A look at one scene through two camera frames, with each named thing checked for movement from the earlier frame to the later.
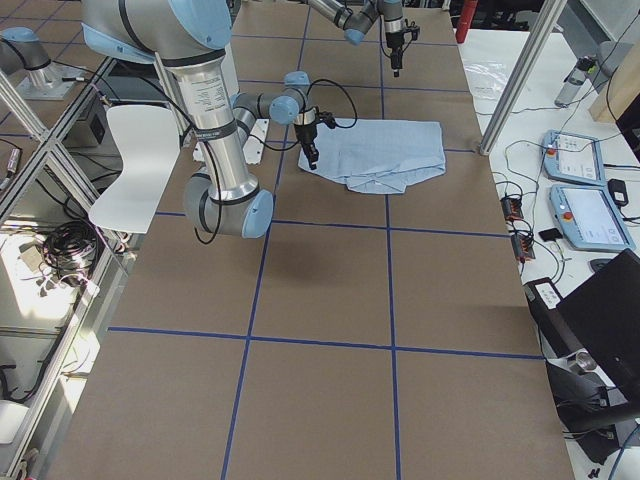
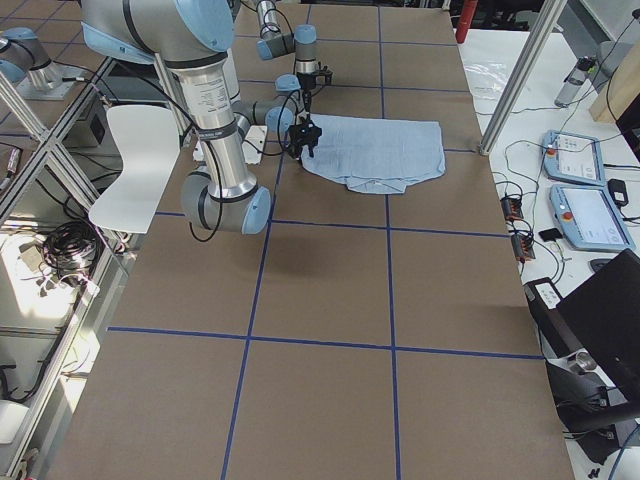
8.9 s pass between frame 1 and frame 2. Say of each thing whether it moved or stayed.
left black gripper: moved
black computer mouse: stayed
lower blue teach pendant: stayed
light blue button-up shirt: stayed
